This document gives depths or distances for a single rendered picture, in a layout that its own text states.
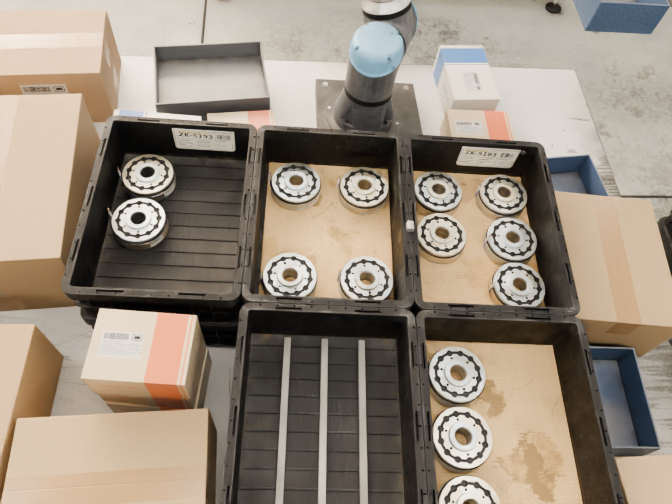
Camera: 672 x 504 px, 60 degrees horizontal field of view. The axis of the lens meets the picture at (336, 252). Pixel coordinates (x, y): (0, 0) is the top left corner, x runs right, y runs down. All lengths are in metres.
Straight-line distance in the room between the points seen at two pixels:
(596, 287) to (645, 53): 2.24
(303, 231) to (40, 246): 0.48
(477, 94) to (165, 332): 0.99
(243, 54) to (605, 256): 1.01
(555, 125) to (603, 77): 1.42
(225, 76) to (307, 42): 1.31
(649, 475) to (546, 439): 0.16
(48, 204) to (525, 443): 0.96
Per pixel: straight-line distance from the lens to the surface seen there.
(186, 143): 1.28
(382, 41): 1.37
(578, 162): 1.60
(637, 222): 1.39
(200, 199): 1.25
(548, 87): 1.82
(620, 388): 1.38
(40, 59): 1.55
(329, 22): 2.98
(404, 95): 1.60
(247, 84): 1.56
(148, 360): 0.99
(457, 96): 1.56
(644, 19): 1.44
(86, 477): 1.03
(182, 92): 1.55
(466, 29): 3.09
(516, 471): 1.09
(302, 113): 1.57
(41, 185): 1.25
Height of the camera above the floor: 1.84
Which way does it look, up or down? 59 degrees down
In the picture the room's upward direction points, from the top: 10 degrees clockwise
